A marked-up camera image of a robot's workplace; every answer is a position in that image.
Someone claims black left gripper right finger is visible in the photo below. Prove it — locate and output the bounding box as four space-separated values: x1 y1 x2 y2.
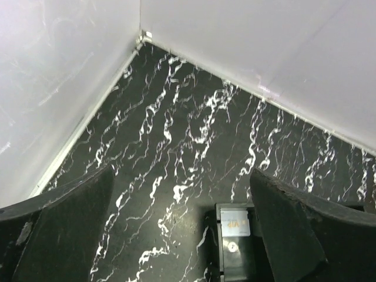
250 168 375 281

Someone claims black left card tray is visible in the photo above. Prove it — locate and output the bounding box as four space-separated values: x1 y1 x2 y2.
216 203 274 281

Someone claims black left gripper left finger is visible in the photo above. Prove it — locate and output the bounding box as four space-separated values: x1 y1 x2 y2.
1 166 115 281

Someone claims white silver card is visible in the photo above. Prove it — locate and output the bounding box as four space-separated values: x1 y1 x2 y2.
220 209 251 237

